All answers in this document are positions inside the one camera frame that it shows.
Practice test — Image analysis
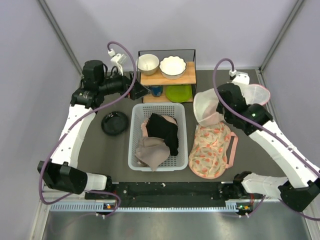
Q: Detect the white mesh laundry bag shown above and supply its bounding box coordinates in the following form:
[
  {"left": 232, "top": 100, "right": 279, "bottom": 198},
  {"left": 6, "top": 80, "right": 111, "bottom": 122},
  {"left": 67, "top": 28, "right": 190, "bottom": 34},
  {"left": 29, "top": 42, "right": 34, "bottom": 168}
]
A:
[{"left": 193, "top": 88, "right": 224, "bottom": 127}]

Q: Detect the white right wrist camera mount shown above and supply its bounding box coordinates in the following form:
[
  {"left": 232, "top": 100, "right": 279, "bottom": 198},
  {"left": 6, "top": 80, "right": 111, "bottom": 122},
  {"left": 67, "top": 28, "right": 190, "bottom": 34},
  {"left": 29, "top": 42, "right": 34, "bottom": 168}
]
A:
[{"left": 229, "top": 70, "right": 250, "bottom": 85}]

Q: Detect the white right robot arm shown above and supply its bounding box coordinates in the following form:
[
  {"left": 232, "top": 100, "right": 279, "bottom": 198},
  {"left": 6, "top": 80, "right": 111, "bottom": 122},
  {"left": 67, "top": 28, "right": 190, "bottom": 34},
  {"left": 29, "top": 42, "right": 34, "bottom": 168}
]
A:
[{"left": 214, "top": 83, "right": 320, "bottom": 212}]

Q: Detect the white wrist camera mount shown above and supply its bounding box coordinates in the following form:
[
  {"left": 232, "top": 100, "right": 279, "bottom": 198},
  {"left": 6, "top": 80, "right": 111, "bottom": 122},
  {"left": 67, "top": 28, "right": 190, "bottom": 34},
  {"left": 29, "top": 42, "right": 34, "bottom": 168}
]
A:
[
  {"left": 108, "top": 49, "right": 127, "bottom": 76},
  {"left": 229, "top": 70, "right": 250, "bottom": 85}
]

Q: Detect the tulip print mesh bra bag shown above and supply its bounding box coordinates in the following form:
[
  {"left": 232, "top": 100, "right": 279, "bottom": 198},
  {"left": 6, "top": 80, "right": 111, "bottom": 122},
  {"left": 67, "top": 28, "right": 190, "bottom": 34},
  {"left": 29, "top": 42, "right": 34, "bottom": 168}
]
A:
[{"left": 188, "top": 122, "right": 239, "bottom": 180}]

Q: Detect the beige bra in basket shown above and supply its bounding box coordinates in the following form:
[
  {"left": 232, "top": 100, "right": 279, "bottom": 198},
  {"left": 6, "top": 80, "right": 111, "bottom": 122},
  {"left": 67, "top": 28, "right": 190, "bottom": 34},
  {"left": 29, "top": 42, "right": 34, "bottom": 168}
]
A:
[{"left": 135, "top": 118, "right": 172, "bottom": 172}]

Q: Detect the pink trimmed mesh laundry bag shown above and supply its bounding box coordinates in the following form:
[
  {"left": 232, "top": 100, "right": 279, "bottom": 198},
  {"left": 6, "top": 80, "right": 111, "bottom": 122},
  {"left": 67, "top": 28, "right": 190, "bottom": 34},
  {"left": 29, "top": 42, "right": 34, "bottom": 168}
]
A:
[{"left": 241, "top": 84, "right": 271, "bottom": 106}]

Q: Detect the blue mug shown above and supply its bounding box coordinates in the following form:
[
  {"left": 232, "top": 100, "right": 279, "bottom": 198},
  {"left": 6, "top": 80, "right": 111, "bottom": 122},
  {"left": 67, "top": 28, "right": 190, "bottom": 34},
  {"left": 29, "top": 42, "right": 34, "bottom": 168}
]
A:
[{"left": 148, "top": 85, "right": 164, "bottom": 98}]

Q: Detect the cream round bowl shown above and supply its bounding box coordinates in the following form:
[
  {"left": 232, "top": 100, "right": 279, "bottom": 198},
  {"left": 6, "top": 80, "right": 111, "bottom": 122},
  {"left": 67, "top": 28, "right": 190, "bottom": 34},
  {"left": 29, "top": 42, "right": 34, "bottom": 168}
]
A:
[{"left": 136, "top": 54, "right": 160, "bottom": 76}]

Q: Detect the green plastic plate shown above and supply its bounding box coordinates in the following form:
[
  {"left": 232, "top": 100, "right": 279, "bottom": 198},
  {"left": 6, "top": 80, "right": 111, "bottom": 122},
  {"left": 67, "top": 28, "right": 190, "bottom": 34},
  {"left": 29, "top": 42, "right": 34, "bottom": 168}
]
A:
[{"left": 165, "top": 85, "right": 192, "bottom": 103}]

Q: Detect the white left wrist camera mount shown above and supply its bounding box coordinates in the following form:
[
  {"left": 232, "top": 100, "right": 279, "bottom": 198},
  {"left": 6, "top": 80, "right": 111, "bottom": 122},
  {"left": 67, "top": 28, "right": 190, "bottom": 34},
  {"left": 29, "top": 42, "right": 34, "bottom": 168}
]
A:
[{"left": 108, "top": 49, "right": 127, "bottom": 76}]

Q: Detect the black garment in basket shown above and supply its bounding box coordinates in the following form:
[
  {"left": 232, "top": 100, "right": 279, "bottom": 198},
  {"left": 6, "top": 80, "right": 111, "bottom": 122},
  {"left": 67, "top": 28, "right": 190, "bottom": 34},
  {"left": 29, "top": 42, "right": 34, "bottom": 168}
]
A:
[{"left": 146, "top": 113, "right": 179, "bottom": 156}]

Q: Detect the white scalloped bowl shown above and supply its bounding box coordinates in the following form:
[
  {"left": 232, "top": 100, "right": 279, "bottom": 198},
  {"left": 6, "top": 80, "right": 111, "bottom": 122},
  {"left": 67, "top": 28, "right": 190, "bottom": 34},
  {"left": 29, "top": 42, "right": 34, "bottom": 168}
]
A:
[{"left": 159, "top": 56, "right": 187, "bottom": 80}]

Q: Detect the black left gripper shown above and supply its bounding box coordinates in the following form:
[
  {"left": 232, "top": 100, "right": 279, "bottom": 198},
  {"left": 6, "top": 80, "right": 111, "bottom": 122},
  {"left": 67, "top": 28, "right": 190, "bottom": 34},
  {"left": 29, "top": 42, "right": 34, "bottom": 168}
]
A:
[{"left": 98, "top": 66, "right": 151, "bottom": 101}]

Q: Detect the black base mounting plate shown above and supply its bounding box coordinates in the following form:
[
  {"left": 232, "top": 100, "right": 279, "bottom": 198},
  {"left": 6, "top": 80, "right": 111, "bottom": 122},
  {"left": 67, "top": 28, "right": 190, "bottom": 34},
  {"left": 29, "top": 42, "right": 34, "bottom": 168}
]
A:
[{"left": 84, "top": 181, "right": 253, "bottom": 208}]

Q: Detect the black wire wooden shelf rack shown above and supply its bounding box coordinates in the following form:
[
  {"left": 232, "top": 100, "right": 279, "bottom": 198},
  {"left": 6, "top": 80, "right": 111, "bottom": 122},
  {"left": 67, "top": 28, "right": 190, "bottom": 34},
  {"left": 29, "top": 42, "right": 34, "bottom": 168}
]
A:
[{"left": 137, "top": 49, "right": 197, "bottom": 103}]

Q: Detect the grey slotted cable duct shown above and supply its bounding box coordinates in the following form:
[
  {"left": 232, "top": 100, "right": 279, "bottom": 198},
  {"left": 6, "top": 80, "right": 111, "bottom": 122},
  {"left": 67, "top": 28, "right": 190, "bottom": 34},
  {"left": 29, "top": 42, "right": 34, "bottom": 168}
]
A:
[{"left": 50, "top": 201, "right": 252, "bottom": 213}]

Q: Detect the white plastic laundry basket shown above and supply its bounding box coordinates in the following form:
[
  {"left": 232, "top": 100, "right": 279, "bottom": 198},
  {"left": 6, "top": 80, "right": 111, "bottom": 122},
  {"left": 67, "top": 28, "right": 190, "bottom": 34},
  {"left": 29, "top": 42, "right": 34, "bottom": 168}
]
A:
[{"left": 127, "top": 102, "right": 188, "bottom": 172}]

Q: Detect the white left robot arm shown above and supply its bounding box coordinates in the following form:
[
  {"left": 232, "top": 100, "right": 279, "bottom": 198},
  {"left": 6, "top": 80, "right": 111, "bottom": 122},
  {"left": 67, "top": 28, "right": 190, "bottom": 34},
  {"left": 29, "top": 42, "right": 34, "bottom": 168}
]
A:
[{"left": 37, "top": 60, "right": 149, "bottom": 199}]

